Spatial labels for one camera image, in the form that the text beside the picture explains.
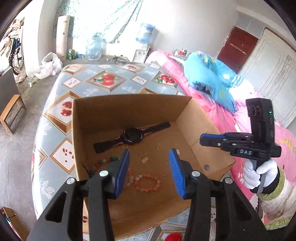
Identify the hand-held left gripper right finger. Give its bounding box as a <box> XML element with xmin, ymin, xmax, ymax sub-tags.
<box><xmin>168</xmin><ymin>148</ymin><xmax>270</xmax><ymax>241</ymax></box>

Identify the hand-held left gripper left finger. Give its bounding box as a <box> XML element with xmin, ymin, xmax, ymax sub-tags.
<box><xmin>27</xmin><ymin>148</ymin><xmax>130</xmax><ymax>241</ymax></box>

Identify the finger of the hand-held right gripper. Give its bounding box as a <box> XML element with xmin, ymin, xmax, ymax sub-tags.
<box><xmin>217</xmin><ymin>140</ymin><xmax>252</xmax><ymax>154</ymax></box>
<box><xmin>199</xmin><ymin>132</ymin><xmax>252</xmax><ymax>147</ymax></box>

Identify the multicolour bead bracelet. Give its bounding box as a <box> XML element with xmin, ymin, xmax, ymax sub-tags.
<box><xmin>88</xmin><ymin>156</ymin><xmax>121</xmax><ymax>178</ymax></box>

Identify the pink bead bracelet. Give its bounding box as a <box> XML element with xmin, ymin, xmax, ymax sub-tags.
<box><xmin>126</xmin><ymin>169</ymin><xmax>162</xmax><ymax>193</ymax></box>

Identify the pink and black smartwatch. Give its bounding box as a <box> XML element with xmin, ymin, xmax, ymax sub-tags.
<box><xmin>94</xmin><ymin>122</ymin><xmax>171</xmax><ymax>154</ymax></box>

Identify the brown cardboard box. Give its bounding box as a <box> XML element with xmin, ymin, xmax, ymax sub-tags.
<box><xmin>71</xmin><ymin>94</ymin><xmax>236</xmax><ymax>240</ymax></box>

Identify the person's right forearm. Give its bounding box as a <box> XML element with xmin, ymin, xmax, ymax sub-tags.
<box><xmin>251</xmin><ymin>167</ymin><xmax>295</xmax><ymax>231</ymax></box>

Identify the person's right hand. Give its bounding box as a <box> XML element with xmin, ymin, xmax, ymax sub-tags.
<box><xmin>243</xmin><ymin>159</ymin><xmax>278</xmax><ymax>193</ymax></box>

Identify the pink quilt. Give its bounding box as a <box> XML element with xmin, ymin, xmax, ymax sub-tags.
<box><xmin>144</xmin><ymin>50</ymin><xmax>296</xmax><ymax>209</ymax></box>

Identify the white wardrobe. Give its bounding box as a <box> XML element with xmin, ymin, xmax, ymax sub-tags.
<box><xmin>237</xmin><ymin>27</ymin><xmax>296</xmax><ymax>128</ymax></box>

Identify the blue quilt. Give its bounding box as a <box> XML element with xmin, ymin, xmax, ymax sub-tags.
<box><xmin>184</xmin><ymin>51</ymin><xmax>244</xmax><ymax>113</ymax></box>

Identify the fruit print tablecloth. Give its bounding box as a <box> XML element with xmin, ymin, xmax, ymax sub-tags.
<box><xmin>31</xmin><ymin>63</ymin><xmax>192</xmax><ymax>241</ymax></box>

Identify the red door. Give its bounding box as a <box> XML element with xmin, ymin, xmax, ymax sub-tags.
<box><xmin>217</xmin><ymin>26</ymin><xmax>258</xmax><ymax>75</ymax></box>

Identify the white water dispenser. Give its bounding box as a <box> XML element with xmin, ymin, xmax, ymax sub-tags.
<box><xmin>133</xmin><ymin>45</ymin><xmax>151</xmax><ymax>63</ymax></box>

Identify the brown paper bag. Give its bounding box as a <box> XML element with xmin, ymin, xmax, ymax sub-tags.
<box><xmin>0</xmin><ymin>206</ymin><xmax>28</xmax><ymax>241</ymax></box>

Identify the blue water bottle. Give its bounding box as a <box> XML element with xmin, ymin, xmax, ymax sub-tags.
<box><xmin>136</xmin><ymin>23</ymin><xmax>155</xmax><ymax>44</ymax></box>

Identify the empty clear water jug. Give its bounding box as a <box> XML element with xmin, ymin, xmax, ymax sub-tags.
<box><xmin>85</xmin><ymin>35</ymin><xmax>102</xmax><ymax>60</ymax></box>

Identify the white plastic bag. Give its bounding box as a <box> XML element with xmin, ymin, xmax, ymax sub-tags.
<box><xmin>35</xmin><ymin>52</ymin><xmax>63</xmax><ymax>79</ymax></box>

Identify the wooden stool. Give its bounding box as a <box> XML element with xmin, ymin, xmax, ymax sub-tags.
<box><xmin>0</xmin><ymin>95</ymin><xmax>26</xmax><ymax>134</ymax></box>

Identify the grey cabinet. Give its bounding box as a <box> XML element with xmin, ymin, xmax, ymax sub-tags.
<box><xmin>0</xmin><ymin>66</ymin><xmax>20</xmax><ymax>114</ymax></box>

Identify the floral curtain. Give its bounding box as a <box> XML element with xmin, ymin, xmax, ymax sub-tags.
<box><xmin>53</xmin><ymin>0</ymin><xmax>144</xmax><ymax>44</ymax></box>

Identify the white rolled mat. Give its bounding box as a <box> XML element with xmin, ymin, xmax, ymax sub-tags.
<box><xmin>56</xmin><ymin>16</ymin><xmax>71</xmax><ymax>58</ymax></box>

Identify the wheelchair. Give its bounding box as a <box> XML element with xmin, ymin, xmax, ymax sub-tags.
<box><xmin>8</xmin><ymin>38</ymin><xmax>23</xmax><ymax>76</ymax></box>

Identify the pile of clothes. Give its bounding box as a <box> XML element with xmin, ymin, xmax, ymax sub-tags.
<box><xmin>3</xmin><ymin>17</ymin><xmax>25</xmax><ymax>44</ymax></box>

